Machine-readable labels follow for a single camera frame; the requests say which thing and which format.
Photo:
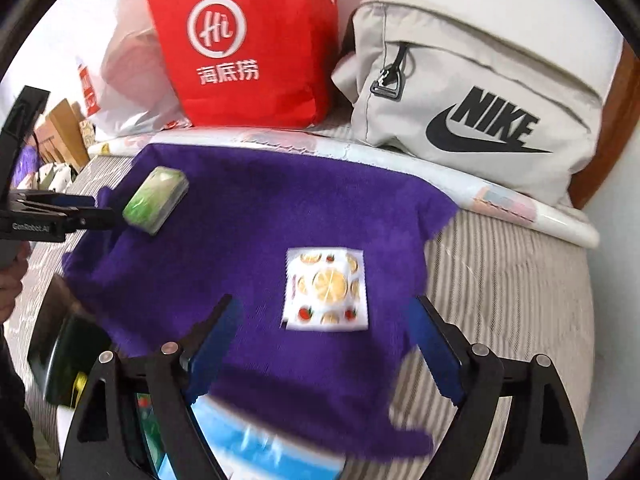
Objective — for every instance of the black case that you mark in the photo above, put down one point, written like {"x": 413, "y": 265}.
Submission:
{"x": 65, "y": 350}

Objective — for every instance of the person's left hand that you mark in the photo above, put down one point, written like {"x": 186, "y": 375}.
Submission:
{"x": 10, "y": 287}

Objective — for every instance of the orange-print tissue pack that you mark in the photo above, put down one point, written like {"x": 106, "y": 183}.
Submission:
{"x": 325, "y": 287}

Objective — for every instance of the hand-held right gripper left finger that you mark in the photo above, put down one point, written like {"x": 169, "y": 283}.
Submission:
{"x": 220, "y": 340}

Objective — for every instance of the white plush toy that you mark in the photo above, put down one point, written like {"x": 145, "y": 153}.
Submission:
{"x": 55, "y": 175}

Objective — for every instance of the green tissue pack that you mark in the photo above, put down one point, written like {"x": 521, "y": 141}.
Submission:
{"x": 155, "y": 200}

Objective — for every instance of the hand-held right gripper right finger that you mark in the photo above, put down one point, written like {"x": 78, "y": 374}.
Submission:
{"x": 430, "y": 345}

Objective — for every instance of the light wooden furniture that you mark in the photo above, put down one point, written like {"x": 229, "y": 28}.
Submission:
{"x": 67, "y": 132}

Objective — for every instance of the blue tissue pack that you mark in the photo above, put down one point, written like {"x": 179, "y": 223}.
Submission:
{"x": 260, "y": 450}

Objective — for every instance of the rolled white printed mat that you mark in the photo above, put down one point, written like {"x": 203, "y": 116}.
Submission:
{"x": 550, "y": 220}

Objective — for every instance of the striped bed sheet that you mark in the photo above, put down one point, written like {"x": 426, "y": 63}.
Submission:
{"x": 505, "y": 310}

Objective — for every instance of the beige zipped bag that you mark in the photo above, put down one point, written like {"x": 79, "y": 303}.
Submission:
{"x": 450, "y": 75}

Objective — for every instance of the brown wooden headboard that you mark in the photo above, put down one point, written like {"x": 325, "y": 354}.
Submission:
{"x": 617, "y": 125}

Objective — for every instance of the white plastic shopping bag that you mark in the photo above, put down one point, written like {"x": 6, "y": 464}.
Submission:
{"x": 130, "y": 60}

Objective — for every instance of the purple towel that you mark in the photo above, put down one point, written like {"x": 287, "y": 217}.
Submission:
{"x": 310, "y": 200}

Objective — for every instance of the purple hat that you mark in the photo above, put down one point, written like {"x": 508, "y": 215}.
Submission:
{"x": 27, "y": 167}

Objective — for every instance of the green snack packet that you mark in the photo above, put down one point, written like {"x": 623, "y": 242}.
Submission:
{"x": 147, "y": 427}

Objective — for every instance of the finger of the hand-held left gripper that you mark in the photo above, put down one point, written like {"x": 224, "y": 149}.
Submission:
{"x": 75, "y": 201}
{"x": 95, "y": 219}

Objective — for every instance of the red paper bag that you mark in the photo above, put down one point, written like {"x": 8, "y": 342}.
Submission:
{"x": 250, "y": 45}

